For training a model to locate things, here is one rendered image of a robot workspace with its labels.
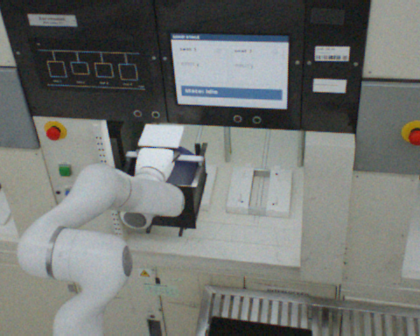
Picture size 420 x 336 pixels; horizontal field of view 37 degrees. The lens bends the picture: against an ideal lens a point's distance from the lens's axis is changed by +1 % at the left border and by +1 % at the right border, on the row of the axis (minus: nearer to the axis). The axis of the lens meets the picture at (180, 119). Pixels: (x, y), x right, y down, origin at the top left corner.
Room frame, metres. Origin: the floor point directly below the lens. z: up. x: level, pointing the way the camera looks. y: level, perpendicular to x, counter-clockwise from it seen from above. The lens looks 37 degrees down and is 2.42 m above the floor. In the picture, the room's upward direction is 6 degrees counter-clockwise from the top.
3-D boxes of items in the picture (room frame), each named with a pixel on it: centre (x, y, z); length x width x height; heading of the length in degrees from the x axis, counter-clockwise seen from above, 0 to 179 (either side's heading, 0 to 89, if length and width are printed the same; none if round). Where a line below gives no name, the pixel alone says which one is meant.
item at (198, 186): (1.45, 0.06, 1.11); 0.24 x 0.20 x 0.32; 75
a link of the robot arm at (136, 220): (1.20, 0.12, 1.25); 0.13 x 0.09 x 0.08; 165
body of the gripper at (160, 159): (1.34, 0.09, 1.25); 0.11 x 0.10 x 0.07; 165
